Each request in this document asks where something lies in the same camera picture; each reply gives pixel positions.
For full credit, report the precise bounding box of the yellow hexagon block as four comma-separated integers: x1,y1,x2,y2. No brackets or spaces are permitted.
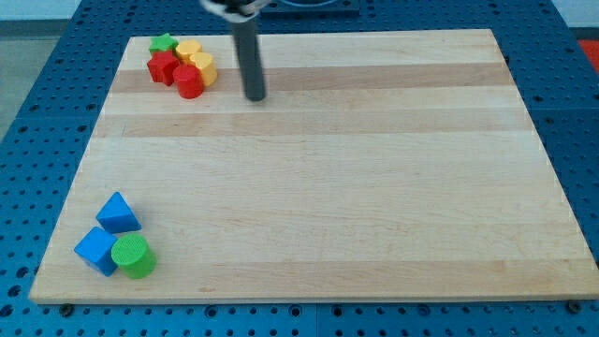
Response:
175,39,203,64

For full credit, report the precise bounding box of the red star block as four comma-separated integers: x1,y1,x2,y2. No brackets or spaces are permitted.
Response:
147,51,180,86

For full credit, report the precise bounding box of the green star block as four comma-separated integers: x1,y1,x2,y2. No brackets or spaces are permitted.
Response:
148,33,179,55

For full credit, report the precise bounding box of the wooden board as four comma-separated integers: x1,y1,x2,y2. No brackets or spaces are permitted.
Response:
30,29,598,304

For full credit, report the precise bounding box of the red cylinder block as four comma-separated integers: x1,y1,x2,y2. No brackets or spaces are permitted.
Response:
173,64,204,99

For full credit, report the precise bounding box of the yellow heart block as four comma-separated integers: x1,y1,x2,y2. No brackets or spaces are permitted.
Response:
190,51,218,86

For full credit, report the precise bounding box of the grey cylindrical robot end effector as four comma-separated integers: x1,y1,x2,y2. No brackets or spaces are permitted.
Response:
199,0,270,102

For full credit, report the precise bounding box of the green cylinder block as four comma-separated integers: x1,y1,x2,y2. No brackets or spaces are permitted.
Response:
110,233,157,279

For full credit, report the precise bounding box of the blue triangle block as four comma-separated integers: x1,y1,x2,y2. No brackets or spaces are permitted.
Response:
95,192,141,234

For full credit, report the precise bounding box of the blue cube block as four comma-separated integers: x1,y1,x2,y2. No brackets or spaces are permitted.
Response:
74,227,117,277

